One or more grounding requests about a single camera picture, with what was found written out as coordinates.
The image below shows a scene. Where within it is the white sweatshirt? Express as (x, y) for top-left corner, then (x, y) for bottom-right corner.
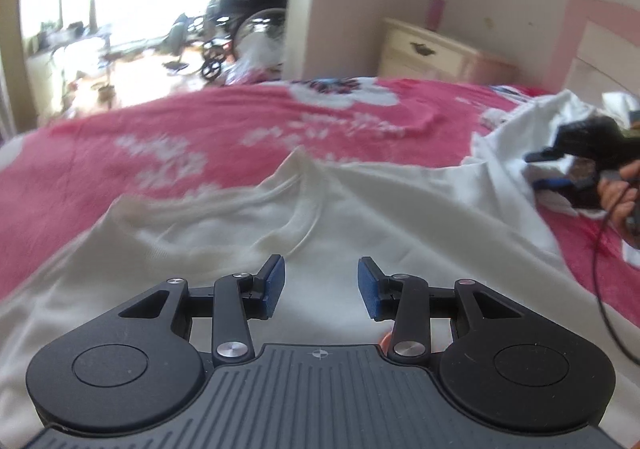
(1, 94), (639, 448)

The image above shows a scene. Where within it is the folding table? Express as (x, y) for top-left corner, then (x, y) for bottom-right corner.
(27, 23), (166, 95)

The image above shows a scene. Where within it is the person right hand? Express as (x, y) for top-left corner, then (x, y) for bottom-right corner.
(598, 160), (639, 249)

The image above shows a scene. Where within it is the pink headboard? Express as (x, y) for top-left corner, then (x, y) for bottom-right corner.
(542, 0), (639, 105)

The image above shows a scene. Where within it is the cream nightstand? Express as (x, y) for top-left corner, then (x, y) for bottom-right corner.
(378, 18), (518, 85)

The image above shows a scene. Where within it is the pink floral blanket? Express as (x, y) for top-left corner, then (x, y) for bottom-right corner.
(0, 75), (640, 300)

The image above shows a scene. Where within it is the black wheelchair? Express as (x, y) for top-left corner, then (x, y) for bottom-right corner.
(162, 0), (288, 82)

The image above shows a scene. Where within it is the black cable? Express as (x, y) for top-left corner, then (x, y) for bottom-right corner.
(591, 208), (640, 368)

